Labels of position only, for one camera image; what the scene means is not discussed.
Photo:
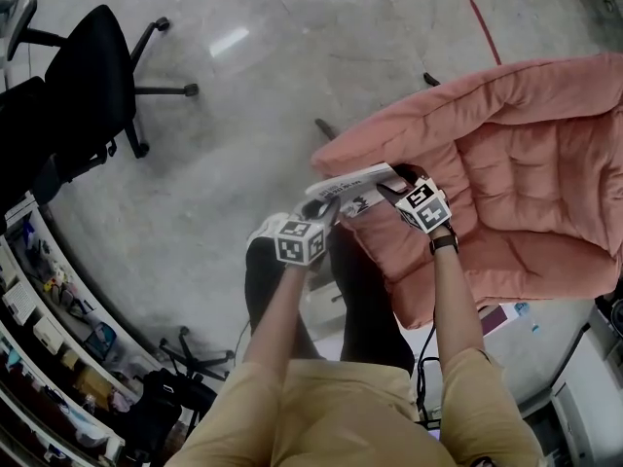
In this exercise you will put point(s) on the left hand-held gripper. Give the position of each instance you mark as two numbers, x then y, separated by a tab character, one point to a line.
294	243

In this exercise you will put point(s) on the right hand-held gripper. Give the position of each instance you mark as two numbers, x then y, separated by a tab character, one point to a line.
426	207

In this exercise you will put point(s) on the white book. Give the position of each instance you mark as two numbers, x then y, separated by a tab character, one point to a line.
357	188

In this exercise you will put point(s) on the person's left forearm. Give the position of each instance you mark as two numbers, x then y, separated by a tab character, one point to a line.
280	314

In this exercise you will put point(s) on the person's right forearm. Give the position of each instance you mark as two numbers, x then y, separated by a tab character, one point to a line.
457	304

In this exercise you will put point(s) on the white shoe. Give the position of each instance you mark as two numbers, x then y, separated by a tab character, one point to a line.
265	226

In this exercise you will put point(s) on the black wristwatch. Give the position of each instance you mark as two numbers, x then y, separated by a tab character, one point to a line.
444	244

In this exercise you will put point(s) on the black trousers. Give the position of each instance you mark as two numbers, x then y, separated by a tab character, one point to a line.
360	299

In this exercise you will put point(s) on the pink cushioned chair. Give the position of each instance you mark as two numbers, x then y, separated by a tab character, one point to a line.
525	178

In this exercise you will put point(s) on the white and purple box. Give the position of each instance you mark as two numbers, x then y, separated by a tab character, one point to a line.
506	319

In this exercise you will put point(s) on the red floor tape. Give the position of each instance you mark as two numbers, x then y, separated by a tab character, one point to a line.
482	17

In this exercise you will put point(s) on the beige shirt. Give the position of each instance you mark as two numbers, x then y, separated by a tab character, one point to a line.
355	421

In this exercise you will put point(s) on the black office chair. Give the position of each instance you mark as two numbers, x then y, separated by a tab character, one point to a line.
160	406
92	81
22	129

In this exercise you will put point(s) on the white cluttered shelf unit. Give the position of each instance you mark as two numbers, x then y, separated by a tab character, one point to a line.
53	338

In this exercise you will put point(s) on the grey chair armrest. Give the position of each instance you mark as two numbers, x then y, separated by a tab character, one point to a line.
22	22

